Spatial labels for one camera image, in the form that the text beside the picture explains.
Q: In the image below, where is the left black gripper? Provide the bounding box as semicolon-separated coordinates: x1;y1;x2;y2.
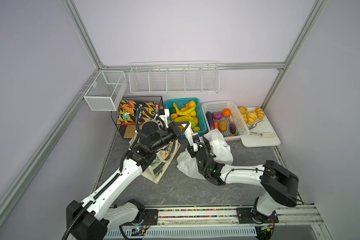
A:
150;121;190;152

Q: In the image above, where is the white plastic grocery bag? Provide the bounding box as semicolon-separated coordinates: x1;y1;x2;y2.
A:
177;130;234;180

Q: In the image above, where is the cream canvas tote bag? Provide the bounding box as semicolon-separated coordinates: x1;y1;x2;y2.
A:
128;131;181;184

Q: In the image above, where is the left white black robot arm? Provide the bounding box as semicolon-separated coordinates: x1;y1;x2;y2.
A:
62;114;194;240

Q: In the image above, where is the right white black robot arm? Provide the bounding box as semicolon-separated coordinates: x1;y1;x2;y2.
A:
187;134;299;224

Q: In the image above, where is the yellow banana bunch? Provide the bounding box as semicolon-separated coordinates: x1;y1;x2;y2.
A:
174;116;197;129

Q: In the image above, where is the single yellow banana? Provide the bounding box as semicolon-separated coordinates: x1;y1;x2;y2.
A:
173;101;197;116

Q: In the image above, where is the teal plastic fruit basket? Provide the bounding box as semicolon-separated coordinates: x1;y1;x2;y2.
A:
165;98;207;135

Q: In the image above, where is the dark purple eggplant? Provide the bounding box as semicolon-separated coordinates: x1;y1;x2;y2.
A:
206;112;215;130

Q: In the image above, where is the purple red onion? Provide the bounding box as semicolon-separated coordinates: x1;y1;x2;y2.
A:
213;112;224;121

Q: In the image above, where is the brown potato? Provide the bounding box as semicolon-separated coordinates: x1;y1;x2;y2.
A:
219;121;228;133

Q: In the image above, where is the white plastic vegetable basket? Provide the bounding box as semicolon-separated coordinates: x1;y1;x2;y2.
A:
202;100;249;142

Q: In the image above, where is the small striped purple eggplant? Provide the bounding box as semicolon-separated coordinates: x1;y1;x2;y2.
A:
229;116;237;134

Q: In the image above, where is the white tray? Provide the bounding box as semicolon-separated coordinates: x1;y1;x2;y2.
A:
241;107;281;148

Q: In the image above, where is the croissant top left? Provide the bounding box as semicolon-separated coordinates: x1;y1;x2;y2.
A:
238;106;248;115

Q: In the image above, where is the croissant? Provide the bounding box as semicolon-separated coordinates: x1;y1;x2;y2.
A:
255;107;265;120
246;111;258;126
238;106;248;115

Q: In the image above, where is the black yellow chips bag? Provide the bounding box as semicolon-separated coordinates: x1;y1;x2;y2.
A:
117;99;157;125

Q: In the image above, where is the croissant middle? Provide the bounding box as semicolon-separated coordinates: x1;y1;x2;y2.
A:
246;111;258;126

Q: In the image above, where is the croissant right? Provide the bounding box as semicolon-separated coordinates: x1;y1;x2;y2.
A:
255;107;265;120

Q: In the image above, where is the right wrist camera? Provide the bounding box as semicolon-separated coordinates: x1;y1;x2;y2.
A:
187;133;201;153

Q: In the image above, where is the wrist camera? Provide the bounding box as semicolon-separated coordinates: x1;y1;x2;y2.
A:
159;109;170;128
187;133;201;153

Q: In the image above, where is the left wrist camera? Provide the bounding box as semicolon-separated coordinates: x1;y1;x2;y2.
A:
159;109;170;128

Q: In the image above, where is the white wire wall rack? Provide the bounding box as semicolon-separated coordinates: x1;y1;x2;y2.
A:
129;61;220;94

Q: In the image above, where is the black wire wooden shelf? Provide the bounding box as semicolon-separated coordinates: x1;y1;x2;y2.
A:
111;96;164;139

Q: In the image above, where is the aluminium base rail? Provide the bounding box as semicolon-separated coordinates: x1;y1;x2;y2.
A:
65;204;334;240

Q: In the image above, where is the white mesh wall basket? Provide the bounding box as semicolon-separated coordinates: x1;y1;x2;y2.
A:
84;71;128;112

